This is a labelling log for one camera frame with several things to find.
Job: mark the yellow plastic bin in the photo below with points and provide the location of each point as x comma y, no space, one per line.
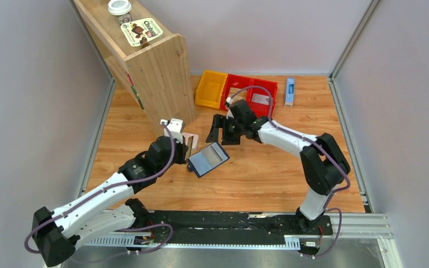
210,89

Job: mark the red plastic bin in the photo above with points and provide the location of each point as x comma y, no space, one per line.
259,109
232,85

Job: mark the navy blue card holder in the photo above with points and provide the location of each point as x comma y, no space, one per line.
207,159

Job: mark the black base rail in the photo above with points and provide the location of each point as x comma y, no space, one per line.
233,229

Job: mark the blue white toothpaste box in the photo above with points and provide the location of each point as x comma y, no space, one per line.
289,92

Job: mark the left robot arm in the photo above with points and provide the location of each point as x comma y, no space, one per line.
56,234

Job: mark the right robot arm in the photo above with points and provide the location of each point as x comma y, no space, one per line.
324,165

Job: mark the red plastic bin left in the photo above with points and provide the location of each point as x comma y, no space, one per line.
232,85

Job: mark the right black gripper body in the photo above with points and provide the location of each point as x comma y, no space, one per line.
233,130

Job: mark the silver card in bin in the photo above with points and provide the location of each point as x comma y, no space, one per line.
261,99

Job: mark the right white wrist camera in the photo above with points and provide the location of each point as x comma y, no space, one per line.
228,103

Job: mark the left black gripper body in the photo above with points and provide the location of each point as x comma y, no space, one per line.
179,154

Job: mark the wooden shelf unit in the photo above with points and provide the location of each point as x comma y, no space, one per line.
156,74

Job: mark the Chobani yogurt lid pack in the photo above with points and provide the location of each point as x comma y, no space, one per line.
142,31

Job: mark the red patterned tissue pack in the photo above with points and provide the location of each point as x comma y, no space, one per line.
191,140

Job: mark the red plastic bin right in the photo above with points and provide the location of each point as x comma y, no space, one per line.
259,109

